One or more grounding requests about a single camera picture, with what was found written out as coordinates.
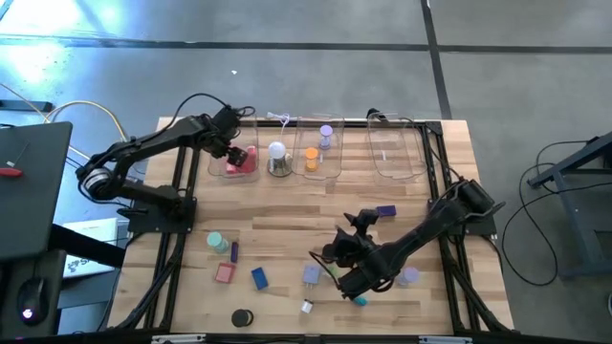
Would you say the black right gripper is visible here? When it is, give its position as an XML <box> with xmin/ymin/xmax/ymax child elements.
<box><xmin>329</xmin><ymin>208</ymin><xmax>382</xmax><ymax>264</ymax></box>

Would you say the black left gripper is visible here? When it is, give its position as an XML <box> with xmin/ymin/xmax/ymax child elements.
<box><xmin>208</xmin><ymin>107</ymin><xmax>250</xmax><ymax>167</ymax></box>

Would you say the red cube wall charger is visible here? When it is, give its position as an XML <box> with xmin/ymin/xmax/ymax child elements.
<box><xmin>240</xmin><ymin>145</ymin><xmax>259</xmax><ymax>174</ymax></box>

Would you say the orange capped hourglass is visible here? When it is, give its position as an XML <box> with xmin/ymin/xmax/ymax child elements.
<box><xmin>304</xmin><ymin>146</ymin><xmax>320</xmax><ymax>173</ymax></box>

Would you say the large lavender capped hourglass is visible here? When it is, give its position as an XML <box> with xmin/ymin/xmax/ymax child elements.
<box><xmin>397</xmin><ymin>266</ymin><xmax>422</xmax><ymax>288</ymax></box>

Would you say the teal capped hourglass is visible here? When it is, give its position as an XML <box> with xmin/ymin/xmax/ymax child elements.
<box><xmin>206</xmin><ymin>231</ymin><xmax>230</xmax><ymax>254</ymax></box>

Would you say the small purple capped hourglass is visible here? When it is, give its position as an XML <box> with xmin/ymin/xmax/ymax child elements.
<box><xmin>318</xmin><ymin>123</ymin><xmax>335</xmax><ymax>150</ymax></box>

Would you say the red square box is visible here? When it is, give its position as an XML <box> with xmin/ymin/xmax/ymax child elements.
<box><xmin>213</xmin><ymin>262</ymin><xmax>237</xmax><ymax>285</ymax></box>

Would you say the clear plastic bin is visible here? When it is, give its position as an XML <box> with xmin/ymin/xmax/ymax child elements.
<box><xmin>366</xmin><ymin>113</ymin><xmax>429</xmax><ymax>183</ymax></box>
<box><xmin>291</xmin><ymin>114</ymin><xmax>346</xmax><ymax>182</ymax></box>
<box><xmin>208</xmin><ymin>118</ymin><xmax>260</xmax><ymax>185</ymax></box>

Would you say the brass lamp with white bulb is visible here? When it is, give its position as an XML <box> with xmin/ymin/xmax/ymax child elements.
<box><xmin>266</xmin><ymin>140</ymin><xmax>294</xmax><ymax>179</ymax></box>

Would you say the light blue multiport charger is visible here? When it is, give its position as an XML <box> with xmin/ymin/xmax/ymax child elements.
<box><xmin>301</xmin><ymin>264</ymin><xmax>322</xmax><ymax>290</ymax></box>

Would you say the blue flat box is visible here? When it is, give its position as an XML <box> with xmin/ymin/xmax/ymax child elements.
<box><xmin>251</xmin><ymin>267</ymin><xmax>270</xmax><ymax>291</ymax></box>

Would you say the black round green-centred object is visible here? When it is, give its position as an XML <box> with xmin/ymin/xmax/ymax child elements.
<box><xmin>230</xmin><ymin>309</ymin><xmax>255</xmax><ymax>329</ymax></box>

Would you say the white printed box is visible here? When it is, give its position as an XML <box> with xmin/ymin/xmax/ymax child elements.
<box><xmin>61</xmin><ymin>217</ymin><xmax>120</xmax><ymax>280</ymax></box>

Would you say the black desk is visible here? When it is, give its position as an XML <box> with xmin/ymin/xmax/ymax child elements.
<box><xmin>0</xmin><ymin>121</ymin><xmax>128</xmax><ymax>344</ymax></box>

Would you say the dark metal cart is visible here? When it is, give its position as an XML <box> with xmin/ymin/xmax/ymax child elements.
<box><xmin>527</xmin><ymin>131</ymin><xmax>612</xmax><ymax>281</ymax></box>

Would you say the black floor power strip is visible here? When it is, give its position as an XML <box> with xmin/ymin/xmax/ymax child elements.
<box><xmin>0</xmin><ymin>99</ymin><xmax>54</xmax><ymax>114</ymax></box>

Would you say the black computer mouse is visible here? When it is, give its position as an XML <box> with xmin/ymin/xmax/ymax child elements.
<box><xmin>16</xmin><ymin>276</ymin><xmax>49</xmax><ymax>328</ymax></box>

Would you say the white lamp power cord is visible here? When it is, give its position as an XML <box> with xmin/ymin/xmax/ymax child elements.
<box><xmin>266</xmin><ymin>111</ymin><xmax>292</xmax><ymax>129</ymax></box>

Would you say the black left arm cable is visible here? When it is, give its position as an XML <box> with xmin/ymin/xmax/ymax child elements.
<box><xmin>164</xmin><ymin>92</ymin><xmax>257</xmax><ymax>126</ymax></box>

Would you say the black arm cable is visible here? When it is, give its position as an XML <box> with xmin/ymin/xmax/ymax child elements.
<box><xmin>164</xmin><ymin>92</ymin><xmax>257</xmax><ymax>126</ymax></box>
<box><xmin>365</xmin><ymin>107</ymin><xmax>463</xmax><ymax>192</ymax></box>

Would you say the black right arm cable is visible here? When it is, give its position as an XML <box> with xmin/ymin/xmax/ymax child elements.
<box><xmin>365</xmin><ymin>107</ymin><xmax>463</xmax><ymax>192</ymax></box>

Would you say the yellow cable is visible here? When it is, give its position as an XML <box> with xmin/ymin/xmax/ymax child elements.
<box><xmin>45</xmin><ymin>98</ymin><xmax>130</xmax><ymax>144</ymax></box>

